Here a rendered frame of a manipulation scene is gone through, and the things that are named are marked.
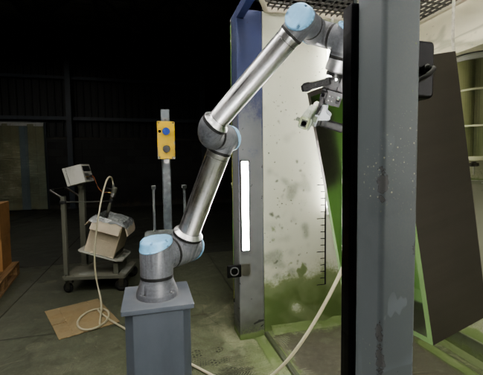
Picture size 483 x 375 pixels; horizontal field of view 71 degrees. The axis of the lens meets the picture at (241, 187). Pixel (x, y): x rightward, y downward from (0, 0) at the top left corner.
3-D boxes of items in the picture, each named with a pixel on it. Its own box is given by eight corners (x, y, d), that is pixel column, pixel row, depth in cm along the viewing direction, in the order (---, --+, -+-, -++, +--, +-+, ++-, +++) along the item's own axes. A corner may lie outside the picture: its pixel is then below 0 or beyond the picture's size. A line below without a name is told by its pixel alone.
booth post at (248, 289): (234, 329, 258) (229, 19, 243) (257, 325, 263) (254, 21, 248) (240, 340, 241) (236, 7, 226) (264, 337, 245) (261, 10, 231)
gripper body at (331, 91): (338, 109, 129) (349, 77, 123) (315, 103, 130) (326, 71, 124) (338, 106, 135) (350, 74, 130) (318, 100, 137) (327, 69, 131)
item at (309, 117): (357, 133, 122) (296, 114, 126) (352, 146, 124) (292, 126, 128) (356, 111, 165) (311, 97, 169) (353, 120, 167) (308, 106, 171)
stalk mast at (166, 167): (174, 332, 255) (168, 110, 244) (175, 335, 249) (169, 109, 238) (166, 332, 253) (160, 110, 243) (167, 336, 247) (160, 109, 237)
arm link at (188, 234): (156, 256, 172) (205, 116, 149) (180, 248, 186) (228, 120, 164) (176, 274, 165) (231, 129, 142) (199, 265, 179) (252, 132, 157)
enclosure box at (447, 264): (388, 277, 213) (358, 84, 197) (487, 315, 157) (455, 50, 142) (343, 297, 201) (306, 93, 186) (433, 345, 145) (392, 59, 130)
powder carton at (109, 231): (93, 239, 382) (103, 205, 380) (131, 249, 386) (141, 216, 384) (74, 250, 328) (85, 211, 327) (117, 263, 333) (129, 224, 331)
